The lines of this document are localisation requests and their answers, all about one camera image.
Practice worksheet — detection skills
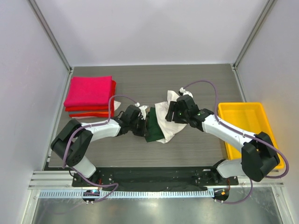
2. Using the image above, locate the white and green raglan t-shirt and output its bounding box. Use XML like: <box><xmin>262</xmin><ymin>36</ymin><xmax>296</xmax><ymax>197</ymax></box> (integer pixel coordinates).
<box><xmin>145</xmin><ymin>90</ymin><xmax>186</xmax><ymax>144</ymax></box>

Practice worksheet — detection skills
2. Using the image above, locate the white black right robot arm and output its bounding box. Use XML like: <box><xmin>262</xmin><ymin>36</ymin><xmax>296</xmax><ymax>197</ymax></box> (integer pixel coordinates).
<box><xmin>165</xmin><ymin>95</ymin><xmax>280</xmax><ymax>182</ymax></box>

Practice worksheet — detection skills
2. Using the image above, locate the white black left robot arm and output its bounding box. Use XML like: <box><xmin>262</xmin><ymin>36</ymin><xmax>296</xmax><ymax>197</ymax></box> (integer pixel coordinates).
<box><xmin>50</xmin><ymin>105</ymin><xmax>149</xmax><ymax>178</ymax></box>

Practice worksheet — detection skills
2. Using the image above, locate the folded red t-shirt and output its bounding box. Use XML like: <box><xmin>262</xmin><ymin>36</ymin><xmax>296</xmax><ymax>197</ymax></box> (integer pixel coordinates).
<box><xmin>64</xmin><ymin>79</ymin><xmax>117</xmax><ymax>112</ymax></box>

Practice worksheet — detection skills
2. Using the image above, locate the folded orange t-shirt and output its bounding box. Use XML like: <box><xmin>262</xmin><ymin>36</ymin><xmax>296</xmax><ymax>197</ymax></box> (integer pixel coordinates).
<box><xmin>69</xmin><ymin>111</ymin><xmax>114</xmax><ymax>118</ymax></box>

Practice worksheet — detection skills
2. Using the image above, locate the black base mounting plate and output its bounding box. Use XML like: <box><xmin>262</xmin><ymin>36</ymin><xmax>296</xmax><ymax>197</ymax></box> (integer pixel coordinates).
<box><xmin>71</xmin><ymin>166</ymin><xmax>239</xmax><ymax>188</ymax></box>

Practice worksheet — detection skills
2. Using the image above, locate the yellow plastic bin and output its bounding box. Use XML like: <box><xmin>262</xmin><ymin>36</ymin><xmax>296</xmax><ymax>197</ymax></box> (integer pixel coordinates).
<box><xmin>217</xmin><ymin>102</ymin><xmax>285</xmax><ymax>170</ymax></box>

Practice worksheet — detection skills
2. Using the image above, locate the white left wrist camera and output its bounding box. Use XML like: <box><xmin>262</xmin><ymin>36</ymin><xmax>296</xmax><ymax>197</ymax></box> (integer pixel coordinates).
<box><xmin>139</xmin><ymin>105</ymin><xmax>149</xmax><ymax>120</ymax></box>

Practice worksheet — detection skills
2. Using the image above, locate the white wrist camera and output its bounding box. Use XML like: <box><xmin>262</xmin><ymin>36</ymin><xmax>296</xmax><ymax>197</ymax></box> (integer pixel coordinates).
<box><xmin>178</xmin><ymin>87</ymin><xmax>193</xmax><ymax>98</ymax></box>
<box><xmin>139</xmin><ymin>105</ymin><xmax>149</xmax><ymax>120</ymax></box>

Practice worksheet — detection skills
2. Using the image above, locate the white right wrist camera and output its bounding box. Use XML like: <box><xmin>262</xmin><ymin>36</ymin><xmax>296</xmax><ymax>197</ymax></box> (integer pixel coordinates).
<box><xmin>178</xmin><ymin>87</ymin><xmax>193</xmax><ymax>98</ymax></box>

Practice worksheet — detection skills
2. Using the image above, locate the white slotted cable duct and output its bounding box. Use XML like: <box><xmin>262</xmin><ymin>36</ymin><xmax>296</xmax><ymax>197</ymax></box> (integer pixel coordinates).
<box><xmin>39</xmin><ymin>189</ymin><xmax>214</xmax><ymax>199</ymax></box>

